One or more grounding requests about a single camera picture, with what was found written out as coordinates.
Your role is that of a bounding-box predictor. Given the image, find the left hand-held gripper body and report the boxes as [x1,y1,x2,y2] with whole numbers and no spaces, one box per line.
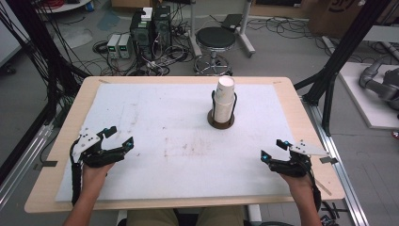
[71,127,126,169]

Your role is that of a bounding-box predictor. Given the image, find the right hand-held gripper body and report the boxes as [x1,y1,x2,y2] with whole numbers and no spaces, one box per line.
[268,139,331,179]

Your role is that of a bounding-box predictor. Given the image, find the person's right hand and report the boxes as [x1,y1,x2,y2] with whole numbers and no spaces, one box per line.
[279,172,313,191]

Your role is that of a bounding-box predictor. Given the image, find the person's left hand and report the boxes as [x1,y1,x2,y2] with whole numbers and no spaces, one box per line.
[82,162,116,190]

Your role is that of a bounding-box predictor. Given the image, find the white table mat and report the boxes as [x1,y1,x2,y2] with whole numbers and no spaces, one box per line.
[55,82,299,202]

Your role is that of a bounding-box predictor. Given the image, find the white table leg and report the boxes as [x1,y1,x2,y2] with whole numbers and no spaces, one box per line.
[247,204,263,224]

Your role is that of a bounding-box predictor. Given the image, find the stack of white paper cups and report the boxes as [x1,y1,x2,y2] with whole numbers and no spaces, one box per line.
[213,75,236,124]

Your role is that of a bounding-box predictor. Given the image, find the person's legs in khaki pants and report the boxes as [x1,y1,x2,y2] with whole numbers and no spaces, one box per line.
[125,205,245,226]

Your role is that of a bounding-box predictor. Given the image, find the grey power supply unit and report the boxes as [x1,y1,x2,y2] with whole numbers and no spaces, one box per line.
[118,33,134,59]
[106,33,122,59]

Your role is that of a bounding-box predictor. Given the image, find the white platform board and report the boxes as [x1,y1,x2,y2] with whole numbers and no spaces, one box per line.
[338,61,399,130]

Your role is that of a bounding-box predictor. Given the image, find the black computer tower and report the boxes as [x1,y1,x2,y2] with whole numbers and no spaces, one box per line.
[152,5,172,49]
[129,10,155,61]

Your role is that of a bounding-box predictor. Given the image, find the white metal stand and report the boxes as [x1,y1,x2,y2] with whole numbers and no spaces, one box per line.
[187,0,257,58]

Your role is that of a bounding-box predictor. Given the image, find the small white box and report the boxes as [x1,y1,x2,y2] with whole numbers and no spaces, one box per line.
[140,7,154,23]

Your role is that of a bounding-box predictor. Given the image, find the black round stool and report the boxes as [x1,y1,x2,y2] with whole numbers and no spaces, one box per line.
[193,26,237,76]

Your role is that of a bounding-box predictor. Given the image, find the white round table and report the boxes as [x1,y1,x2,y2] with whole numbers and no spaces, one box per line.
[33,0,92,14]

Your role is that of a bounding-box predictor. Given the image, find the brown cardboard box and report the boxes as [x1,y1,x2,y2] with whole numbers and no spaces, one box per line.
[308,0,385,40]

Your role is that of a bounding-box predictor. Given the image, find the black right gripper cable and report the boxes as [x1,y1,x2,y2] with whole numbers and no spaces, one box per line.
[308,159,323,212]

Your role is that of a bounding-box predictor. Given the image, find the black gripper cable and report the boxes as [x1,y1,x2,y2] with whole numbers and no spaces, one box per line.
[308,159,323,212]
[69,137,84,207]

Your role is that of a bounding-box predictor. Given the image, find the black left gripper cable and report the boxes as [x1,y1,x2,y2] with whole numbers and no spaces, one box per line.
[69,137,84,207]

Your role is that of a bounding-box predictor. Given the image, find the aluminium rail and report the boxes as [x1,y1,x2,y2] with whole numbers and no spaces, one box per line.
[301,96,372,226]
[0,122,55,210]

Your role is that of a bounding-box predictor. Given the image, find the black wire cup holder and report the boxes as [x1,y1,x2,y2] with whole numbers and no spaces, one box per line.
[206,89,238,131]

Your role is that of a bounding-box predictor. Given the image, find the tangle of floor cables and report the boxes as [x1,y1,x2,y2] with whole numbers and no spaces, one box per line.
[91,37,195,77]

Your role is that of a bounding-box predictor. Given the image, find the black metal frame post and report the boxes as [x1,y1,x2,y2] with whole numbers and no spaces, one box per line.
[294,0,394,137]

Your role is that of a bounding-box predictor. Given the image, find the black frame with cables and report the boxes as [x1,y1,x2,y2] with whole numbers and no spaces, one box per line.
[0,0,92,186]

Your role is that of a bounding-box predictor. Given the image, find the black cables on floor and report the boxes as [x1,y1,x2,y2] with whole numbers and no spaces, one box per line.
[247,16,333,57]

